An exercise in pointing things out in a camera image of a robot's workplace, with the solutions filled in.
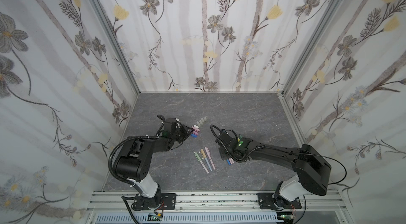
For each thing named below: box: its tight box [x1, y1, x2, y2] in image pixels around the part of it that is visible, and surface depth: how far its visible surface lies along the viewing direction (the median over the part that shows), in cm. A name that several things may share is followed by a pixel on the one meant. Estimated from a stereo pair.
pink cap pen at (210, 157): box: [204, 146, 216, 171], surface depth 90 cm
